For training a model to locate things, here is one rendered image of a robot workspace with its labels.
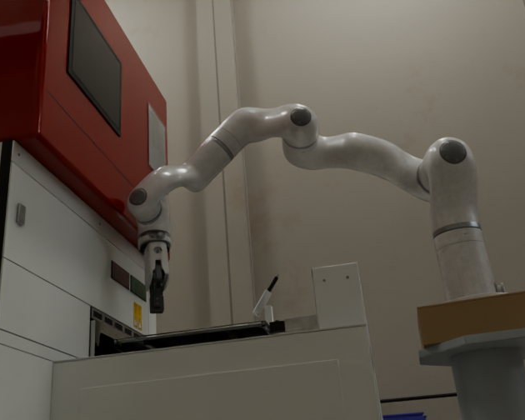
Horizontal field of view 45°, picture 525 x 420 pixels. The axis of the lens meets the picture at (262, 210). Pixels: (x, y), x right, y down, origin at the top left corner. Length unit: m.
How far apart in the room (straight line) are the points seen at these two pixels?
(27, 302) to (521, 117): 3.99
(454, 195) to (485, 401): 0.49
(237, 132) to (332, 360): 0.75
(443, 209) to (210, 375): 0.74
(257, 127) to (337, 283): 0.58
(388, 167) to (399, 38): 3.52
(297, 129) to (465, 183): 0.44
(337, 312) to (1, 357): 0.62
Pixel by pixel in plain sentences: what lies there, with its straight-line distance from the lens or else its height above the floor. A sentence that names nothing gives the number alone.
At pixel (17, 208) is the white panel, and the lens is 1.30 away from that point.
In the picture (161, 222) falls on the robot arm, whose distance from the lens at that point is 1.62.
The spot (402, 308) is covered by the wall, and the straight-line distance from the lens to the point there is 4.24.
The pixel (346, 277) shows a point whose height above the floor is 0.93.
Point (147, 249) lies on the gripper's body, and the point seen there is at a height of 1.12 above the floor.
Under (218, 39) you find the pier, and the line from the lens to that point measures 5.37.
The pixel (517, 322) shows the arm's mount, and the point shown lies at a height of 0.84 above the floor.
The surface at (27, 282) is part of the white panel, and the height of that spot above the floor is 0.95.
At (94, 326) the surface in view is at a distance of 1.52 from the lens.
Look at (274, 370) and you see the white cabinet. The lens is 1.20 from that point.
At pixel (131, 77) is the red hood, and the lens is 1.93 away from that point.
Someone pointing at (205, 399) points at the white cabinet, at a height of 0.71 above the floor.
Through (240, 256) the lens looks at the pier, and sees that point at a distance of 4.41.
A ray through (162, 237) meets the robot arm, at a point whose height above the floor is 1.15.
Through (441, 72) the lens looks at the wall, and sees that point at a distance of 4.97.
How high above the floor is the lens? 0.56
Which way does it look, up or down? 24 degrees up
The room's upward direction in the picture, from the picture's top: 5 degrees counter-clockwise
